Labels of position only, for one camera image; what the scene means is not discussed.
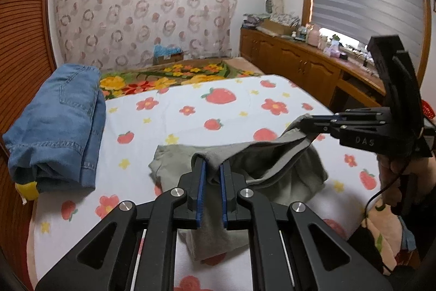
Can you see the grey-green shorts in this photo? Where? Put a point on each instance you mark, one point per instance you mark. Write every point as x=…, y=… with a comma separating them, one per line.
x=285, y=170

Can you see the folded blue jeans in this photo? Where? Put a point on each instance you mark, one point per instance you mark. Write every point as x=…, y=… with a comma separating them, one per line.
x=55, y=142

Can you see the right hand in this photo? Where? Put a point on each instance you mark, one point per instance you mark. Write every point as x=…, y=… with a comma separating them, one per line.
x=405, y=180

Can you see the floral brown blanket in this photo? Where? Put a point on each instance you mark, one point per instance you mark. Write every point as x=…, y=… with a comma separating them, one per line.
x=187, y=72

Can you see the pink bottle on sideboard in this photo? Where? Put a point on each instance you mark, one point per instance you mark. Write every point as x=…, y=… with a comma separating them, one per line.
x=313, y=35

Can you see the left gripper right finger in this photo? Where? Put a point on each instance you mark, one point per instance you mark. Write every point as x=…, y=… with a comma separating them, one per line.
x=291, y=248

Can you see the pink circle pattern curtain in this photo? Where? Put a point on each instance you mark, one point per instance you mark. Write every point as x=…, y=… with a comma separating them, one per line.
x=123, y=34

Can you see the cardboard box on sideboard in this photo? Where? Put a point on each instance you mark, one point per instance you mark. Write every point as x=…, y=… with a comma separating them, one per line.
x=278, y=28

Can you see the brown louvered wardrobe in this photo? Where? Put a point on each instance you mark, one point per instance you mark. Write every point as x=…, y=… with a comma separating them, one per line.
x=27, y=60

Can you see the cardboard box with blue cloth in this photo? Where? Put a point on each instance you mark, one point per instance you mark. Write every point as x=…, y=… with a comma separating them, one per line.
x=166, y=55

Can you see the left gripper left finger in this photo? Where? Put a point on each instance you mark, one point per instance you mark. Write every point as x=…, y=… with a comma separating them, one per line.
x=133, y=247

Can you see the yellow plush toy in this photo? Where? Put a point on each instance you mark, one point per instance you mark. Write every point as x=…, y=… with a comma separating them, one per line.
x=28, y=192

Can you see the white strawberry flower sheet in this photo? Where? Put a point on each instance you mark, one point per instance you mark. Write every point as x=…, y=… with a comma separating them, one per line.
x=220, y=112

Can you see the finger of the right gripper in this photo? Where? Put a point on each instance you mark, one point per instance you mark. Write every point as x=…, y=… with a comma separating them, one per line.
x=341, y=130
x=356, y=115

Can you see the wooden sideboard cabinet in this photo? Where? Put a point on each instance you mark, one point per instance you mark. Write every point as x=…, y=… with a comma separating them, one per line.
x=336, y=83

